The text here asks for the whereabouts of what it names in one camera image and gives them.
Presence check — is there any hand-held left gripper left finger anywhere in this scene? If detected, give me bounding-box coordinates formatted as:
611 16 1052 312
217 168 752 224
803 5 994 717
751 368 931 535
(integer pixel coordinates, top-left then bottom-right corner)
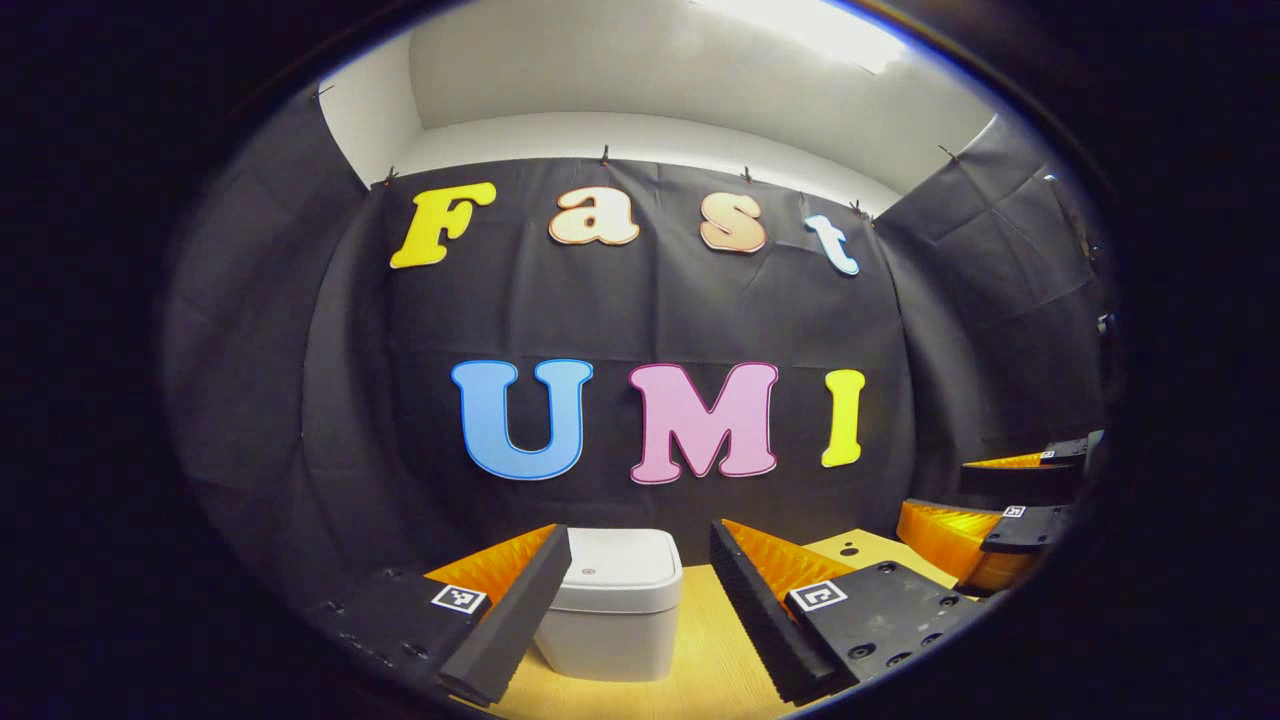
305 524 573 709

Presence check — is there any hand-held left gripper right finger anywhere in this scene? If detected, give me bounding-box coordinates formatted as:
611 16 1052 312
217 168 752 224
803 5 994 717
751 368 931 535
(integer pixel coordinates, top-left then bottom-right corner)
708 518 1001 708

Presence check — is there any white desktop garbage bin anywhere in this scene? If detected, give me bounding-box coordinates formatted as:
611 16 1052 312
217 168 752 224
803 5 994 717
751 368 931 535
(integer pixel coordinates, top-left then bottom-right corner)
533 527 685 683

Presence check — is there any wooden desktop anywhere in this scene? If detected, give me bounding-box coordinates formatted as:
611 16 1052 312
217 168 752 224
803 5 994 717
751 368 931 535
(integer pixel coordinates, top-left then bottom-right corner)
488 528 961 720

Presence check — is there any black backdrop cloth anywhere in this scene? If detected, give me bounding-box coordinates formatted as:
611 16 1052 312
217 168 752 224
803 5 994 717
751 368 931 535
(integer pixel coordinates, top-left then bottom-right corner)
165 85 1116 641

